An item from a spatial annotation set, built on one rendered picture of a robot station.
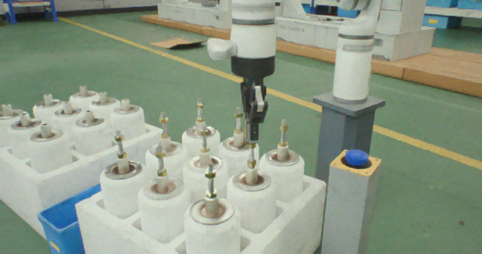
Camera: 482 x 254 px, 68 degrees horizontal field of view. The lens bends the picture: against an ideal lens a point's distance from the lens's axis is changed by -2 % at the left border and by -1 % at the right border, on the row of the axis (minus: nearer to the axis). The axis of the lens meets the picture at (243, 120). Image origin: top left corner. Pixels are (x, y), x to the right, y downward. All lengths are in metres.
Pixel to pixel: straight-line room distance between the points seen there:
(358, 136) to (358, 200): 0.39
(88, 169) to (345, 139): 0.68
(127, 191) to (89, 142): 0.32
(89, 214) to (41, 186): 0.20
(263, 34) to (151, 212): 0.36
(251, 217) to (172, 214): 0.14
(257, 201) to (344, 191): 0.16
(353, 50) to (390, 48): 1.69
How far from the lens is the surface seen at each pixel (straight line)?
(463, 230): 1.15
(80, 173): 1.01
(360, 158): 0.65
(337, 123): 1.02
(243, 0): 0.58
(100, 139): 1.04
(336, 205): 0.69
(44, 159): 1.00
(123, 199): 0.76
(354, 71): 0.99
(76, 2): 7.08
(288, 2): 3.48
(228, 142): 0.86
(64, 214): 1.00
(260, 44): 0.58
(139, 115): 1.10
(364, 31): 0.97
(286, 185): 0.78
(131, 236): 0.72
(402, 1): 2.69
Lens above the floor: 0.62
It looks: 22 degrees down
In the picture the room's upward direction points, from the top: straight up
